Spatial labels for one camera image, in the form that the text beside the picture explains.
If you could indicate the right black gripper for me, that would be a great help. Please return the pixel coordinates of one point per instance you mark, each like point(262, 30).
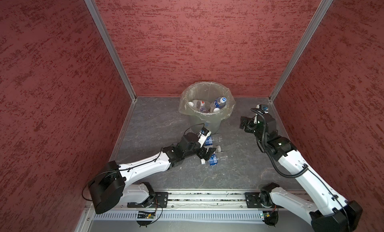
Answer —
point(249, 122)

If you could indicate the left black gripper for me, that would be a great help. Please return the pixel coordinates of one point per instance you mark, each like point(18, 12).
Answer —
point(201, 154)

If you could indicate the blue label Pocari bottle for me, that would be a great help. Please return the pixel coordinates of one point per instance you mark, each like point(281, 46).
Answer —
point(214, 160)

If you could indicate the blue label bottle white cap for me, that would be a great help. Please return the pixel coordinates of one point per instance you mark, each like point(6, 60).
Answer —
point(218, 104)

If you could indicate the red white label water bottle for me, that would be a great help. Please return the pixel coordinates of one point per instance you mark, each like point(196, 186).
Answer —
point(198, 105)

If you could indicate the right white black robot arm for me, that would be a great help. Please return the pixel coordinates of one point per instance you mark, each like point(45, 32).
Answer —
point(329, 211)

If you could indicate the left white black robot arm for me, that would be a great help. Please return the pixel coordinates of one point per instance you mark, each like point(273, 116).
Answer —
point(116, 184)

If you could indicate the grey mesh waste bin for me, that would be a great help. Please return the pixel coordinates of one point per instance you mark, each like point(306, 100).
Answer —
point(196, 123)

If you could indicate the clear plastic bin liner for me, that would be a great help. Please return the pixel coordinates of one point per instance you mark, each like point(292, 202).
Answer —
point(208, 92)

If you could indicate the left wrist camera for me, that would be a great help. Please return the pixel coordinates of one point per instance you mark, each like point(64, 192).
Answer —
point(204, 134)

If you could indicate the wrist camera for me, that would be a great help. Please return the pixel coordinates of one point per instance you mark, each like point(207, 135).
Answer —
point(264, 108)
point(204, 134)

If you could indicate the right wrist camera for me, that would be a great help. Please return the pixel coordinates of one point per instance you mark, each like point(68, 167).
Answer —
point(264, 108)

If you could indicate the aluminium front rail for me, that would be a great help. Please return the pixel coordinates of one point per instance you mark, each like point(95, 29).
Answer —
point(199, 200)

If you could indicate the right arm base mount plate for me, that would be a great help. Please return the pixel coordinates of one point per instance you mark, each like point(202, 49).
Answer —
point(253, 200)

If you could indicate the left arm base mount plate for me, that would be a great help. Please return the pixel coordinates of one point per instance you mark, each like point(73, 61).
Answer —
point(159, 200)

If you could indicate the right circuit board under rail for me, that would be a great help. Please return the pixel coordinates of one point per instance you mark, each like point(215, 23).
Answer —
point(271, 218)

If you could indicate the circuit board under rail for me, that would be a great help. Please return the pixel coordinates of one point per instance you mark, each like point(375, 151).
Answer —
point(271, 218)
point(146, 215)

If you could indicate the left circuit board under rail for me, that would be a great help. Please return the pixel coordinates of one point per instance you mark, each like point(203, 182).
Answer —
point(146, 215)

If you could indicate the white slotted cable duct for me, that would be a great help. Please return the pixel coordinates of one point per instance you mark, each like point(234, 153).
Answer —
point(252, 217)

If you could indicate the right corner aluminium post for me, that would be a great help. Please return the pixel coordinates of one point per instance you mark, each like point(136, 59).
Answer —
point(315, 21)

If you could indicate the corner aluminium post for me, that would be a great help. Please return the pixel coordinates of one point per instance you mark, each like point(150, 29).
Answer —
point(315, 21)
point(97, 18)

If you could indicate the left corner aluminium post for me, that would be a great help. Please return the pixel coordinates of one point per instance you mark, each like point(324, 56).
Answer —
point(97, 18)

